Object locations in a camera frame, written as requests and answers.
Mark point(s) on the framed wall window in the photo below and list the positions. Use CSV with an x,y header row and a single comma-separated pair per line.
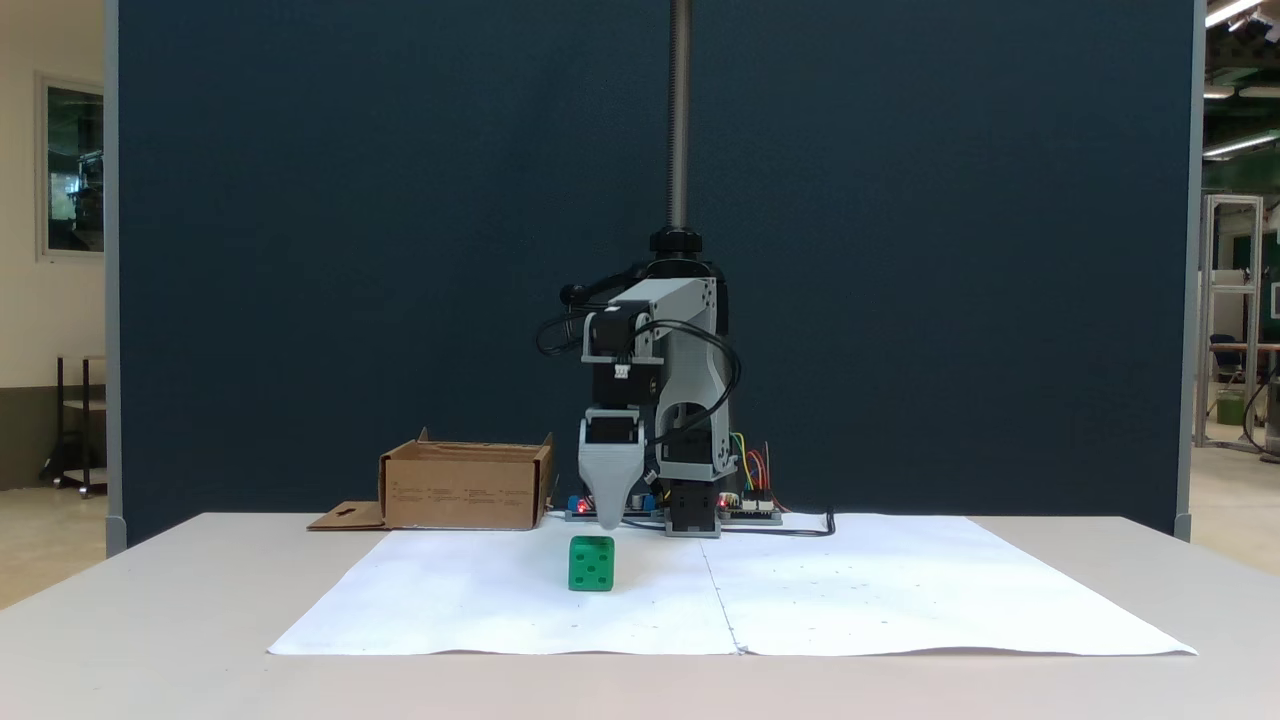
x,y
75,170

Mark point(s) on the brown cardboard box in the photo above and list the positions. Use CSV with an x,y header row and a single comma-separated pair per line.
x,y
460,490

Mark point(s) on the green die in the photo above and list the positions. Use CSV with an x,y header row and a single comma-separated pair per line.
x,y
590,565

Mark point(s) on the ceiling strip light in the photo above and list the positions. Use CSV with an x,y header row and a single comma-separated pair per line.
x,y
1240,145
1230,12
1218,91

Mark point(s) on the green bin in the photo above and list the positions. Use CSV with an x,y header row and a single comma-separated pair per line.
x,y
1231,408

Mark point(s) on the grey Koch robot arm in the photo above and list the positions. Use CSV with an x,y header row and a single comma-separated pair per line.
x,y
700,400

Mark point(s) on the aluminium profile frame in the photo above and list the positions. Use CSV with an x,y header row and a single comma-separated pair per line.
x,y
1205,320

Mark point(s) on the black tripod stand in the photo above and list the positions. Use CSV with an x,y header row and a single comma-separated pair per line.
x,y
680,120

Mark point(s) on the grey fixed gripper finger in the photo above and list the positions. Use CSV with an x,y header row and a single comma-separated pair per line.
x,y
610,485

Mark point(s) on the blue circuit board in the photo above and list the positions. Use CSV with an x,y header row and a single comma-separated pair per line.
x,y
575,510

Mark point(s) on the black shelf cart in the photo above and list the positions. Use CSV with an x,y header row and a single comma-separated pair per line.
x,y
75,470

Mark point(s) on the dark blue partition panel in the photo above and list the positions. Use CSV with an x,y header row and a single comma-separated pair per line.
x,y
300,250

